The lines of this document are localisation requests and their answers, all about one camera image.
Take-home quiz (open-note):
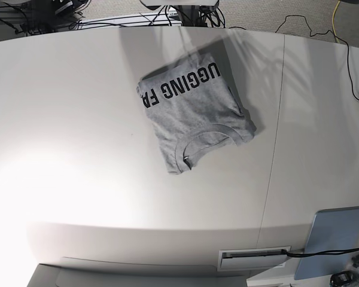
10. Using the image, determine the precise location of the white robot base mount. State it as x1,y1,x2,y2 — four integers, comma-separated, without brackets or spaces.
140,0,218,7

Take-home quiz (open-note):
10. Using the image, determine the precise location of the thin black cable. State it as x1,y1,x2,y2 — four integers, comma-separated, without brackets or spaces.
275,15,359,100

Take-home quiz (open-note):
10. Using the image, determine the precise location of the yellow cable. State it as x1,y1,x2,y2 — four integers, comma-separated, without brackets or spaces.
331,0,348,45

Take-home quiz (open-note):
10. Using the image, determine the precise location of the black device bottom right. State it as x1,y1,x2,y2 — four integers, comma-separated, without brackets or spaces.
330,271,353,287

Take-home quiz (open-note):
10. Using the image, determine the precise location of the grey T-shirt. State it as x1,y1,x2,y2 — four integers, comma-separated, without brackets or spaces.
136,53,254,175

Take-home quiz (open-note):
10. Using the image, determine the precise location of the blue-grey laptop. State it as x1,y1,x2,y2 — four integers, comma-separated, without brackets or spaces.
294,206,359,280

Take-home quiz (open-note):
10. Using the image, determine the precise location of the black cable to laptop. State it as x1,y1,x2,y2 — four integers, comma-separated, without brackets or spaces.
281,246,359,258

